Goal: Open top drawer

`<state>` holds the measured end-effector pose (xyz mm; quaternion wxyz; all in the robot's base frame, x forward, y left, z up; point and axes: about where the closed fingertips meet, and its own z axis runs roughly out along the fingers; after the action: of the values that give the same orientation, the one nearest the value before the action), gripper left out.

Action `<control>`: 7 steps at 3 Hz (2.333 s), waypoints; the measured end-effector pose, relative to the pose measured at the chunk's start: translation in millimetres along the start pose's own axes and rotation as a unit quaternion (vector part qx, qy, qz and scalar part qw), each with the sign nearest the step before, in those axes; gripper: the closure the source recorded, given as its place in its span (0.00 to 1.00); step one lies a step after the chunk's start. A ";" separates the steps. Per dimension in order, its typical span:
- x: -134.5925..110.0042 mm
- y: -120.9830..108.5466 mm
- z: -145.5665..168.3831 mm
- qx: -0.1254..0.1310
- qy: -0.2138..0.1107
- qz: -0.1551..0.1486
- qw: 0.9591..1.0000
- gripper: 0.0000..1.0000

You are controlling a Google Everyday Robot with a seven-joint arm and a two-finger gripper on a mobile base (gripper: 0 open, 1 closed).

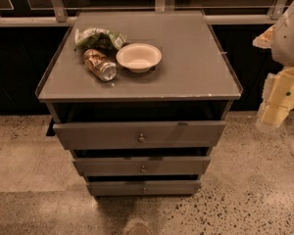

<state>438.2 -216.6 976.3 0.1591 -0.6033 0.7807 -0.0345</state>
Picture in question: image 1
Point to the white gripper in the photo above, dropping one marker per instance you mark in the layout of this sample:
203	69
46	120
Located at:
290	39

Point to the grey top drawer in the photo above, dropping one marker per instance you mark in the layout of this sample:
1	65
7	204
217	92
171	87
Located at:
139	135

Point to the grey drawer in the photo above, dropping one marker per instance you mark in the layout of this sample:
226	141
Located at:
147	188
139	135
142	166

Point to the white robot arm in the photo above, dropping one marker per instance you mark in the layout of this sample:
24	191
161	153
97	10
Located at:
280	39

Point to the grey middle drawer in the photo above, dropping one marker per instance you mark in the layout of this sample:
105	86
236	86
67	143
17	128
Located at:
142	166

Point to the grey drawer cabinet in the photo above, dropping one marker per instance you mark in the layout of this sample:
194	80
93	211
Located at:
192	82

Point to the grey bottom drawer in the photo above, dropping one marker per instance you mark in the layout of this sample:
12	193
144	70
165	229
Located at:
147	188

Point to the white paper bowl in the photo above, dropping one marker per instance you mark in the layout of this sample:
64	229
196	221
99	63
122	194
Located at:
139	57

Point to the crushed metal can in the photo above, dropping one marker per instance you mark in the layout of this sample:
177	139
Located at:
100	65

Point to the green chip bag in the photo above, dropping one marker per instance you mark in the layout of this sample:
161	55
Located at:
99	38

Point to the metal railing frame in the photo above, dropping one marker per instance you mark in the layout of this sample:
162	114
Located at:
15	13

